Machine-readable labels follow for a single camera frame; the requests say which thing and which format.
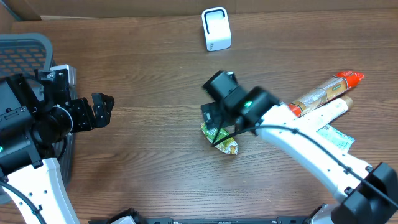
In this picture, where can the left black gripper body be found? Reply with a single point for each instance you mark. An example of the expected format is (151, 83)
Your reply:
(83, 112)

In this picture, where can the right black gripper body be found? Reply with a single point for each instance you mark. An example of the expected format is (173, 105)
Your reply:
(225, 118)

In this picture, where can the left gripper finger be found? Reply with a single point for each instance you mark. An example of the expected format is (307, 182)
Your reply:
(103, 105)
(65, 77)

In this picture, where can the green snack pouch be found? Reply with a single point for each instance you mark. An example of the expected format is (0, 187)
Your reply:
(228, 146)

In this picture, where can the white tube gold cap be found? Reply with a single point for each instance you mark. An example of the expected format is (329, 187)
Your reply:
(325, 114)

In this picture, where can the orange spaghetti packet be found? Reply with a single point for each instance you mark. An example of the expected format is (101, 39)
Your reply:
(327, 91)

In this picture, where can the teal wipes packet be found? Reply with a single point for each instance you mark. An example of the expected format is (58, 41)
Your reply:
(337, 138)

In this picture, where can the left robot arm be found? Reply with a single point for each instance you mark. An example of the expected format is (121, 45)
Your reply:
(30, 168)

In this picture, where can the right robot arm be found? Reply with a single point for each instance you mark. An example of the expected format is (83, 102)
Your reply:
(363, 194)

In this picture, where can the white barcode scanner stand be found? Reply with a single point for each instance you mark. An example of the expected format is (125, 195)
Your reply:
(216, 29)

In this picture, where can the grey plastic mesh basket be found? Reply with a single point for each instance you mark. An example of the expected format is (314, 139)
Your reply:
(23, 53)

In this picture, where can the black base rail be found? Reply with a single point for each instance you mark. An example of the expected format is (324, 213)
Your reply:
(132, 216)

